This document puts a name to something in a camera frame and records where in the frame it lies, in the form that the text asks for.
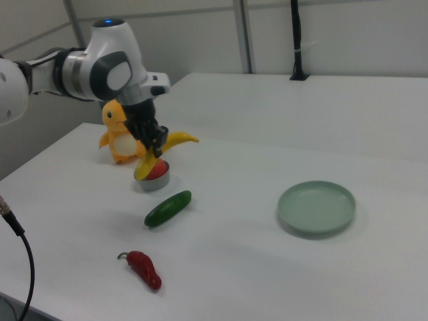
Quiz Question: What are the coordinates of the red apple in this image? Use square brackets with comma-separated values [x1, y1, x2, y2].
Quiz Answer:
[146, 158, 169, 182]

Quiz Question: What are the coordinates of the yellow banana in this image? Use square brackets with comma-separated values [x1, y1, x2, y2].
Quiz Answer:
[134, 131, 200, 182]

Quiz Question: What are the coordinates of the red chili pepper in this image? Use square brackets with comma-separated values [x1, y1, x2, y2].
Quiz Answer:
[116, 250, 163, 292]

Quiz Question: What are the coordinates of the black camera cable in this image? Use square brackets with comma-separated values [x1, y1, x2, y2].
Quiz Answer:
[0, 193, 36, 321]

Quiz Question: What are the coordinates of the pale green plastic plate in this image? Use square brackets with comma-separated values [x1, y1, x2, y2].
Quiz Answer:
[277, 180, 356, 240]

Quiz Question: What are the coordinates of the white zip tie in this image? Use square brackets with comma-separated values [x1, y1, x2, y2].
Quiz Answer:
[293, 41, 320, 54]

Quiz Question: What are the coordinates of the orange plush toy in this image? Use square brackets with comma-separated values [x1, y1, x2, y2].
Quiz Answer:
[97, 99, 148, 165]

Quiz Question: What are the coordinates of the green cucumber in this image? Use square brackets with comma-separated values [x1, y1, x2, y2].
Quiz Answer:
[144, 190, 193, 229]

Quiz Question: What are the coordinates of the black pole clamp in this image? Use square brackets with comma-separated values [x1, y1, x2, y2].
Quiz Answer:
[288, 0, 311, 82]

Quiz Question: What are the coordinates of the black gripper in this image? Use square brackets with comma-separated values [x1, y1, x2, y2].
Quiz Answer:
[120, 100, 169, 159]

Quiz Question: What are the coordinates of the small grey bowl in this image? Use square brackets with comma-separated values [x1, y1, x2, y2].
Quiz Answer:
[134, 162, 171, 193]

